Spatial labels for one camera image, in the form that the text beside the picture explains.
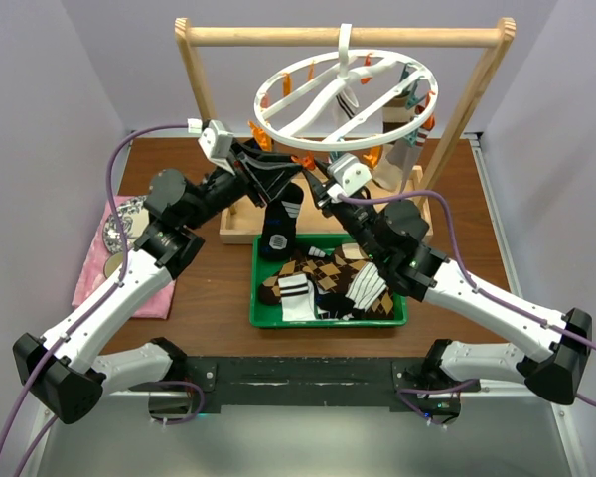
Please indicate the white black banded sock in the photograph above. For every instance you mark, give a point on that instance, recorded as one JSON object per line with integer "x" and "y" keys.
{"x": 345, "y": 107}

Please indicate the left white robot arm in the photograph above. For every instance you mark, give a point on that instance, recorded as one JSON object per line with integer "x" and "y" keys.
{"x": 63, "y": 368}

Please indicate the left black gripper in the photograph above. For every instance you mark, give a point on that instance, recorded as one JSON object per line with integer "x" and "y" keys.
{"x": 268, "y": 178}

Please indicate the black blue sports sock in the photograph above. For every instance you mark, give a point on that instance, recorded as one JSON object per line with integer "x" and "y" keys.
{"x": 279, "y": 229}

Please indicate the white black striped sock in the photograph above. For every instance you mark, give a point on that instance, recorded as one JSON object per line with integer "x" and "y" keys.
{"x": 366, "y": 287}

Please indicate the white round clip hanger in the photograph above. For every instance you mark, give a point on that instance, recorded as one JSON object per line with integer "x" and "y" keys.
{"x": 335, "y": 87}

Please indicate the beige tan sock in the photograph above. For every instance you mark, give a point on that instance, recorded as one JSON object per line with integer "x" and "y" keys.
{"x": 396, "y": 113}

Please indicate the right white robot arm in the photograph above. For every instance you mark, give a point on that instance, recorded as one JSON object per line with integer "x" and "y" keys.
{"x": 544, "y": 349}

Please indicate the blue patterned plate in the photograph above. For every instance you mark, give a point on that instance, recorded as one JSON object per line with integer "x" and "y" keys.
{"x": 133, "y": 217}

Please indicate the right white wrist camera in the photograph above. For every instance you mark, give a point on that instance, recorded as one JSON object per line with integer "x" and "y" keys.
{"x": 349, "y": 175}

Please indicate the pink cloth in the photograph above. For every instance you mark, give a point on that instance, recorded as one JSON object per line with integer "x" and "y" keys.
{"x": 91, "y": 277}

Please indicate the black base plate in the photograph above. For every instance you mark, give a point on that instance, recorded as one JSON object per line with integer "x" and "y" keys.
{"x": 319, "y": 382}

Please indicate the brown argyle sock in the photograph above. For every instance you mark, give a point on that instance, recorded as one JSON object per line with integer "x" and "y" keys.
{"x": 331, "y": 273}
{"x": 289, "y": 282}

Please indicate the green plastic bin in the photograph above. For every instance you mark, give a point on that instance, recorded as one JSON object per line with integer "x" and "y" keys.
{"x": 265, "y": 316}

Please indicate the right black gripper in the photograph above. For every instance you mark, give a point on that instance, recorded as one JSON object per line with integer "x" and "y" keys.
{"x": 318, "y": 188}

